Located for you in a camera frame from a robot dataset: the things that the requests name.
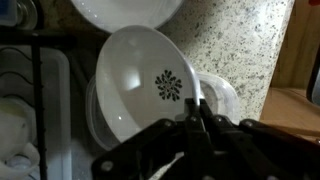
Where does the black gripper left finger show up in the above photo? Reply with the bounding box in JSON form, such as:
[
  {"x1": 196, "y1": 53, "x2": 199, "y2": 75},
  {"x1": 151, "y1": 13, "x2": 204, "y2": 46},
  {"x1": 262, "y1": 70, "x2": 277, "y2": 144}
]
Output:
[{"x1": 184, "y1": 98, "x2": 208, "y2": 140}]

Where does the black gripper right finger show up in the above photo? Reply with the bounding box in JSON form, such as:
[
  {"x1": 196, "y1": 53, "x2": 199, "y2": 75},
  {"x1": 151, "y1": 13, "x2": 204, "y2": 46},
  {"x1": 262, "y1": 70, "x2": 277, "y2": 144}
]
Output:
[{"x1": 200, "y1": 99, "x2": 230, "y2": 134}]

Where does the white bowl with flower pattern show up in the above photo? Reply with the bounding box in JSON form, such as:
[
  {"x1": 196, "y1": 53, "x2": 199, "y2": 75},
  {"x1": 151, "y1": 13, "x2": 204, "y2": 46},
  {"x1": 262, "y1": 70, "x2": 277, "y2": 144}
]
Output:
[{"x1": 95, "y1": 25, "x2": 200, "y2": 142}]

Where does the clear plastic container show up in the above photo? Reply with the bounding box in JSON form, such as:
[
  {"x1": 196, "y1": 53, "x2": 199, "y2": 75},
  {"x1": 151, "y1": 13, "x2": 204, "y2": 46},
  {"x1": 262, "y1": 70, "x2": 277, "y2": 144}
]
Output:
[{"x1": 86, "y1": 72, "x2": 240, "y2": 151}]

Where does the white mug lower rack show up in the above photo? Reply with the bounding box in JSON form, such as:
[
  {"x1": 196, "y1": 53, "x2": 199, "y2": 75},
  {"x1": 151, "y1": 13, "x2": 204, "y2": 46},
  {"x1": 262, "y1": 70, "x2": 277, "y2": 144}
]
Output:
[{"x1": 0, "y1": 98, "x2": 40, "y2": 180}]

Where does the black two-tier dish rack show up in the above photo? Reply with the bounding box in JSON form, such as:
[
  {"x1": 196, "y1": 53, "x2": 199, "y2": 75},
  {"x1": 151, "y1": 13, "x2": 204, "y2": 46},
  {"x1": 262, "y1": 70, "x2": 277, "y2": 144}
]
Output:
[{"x1": 0, "y1": 30, "x2": 75, "y2": 180}]

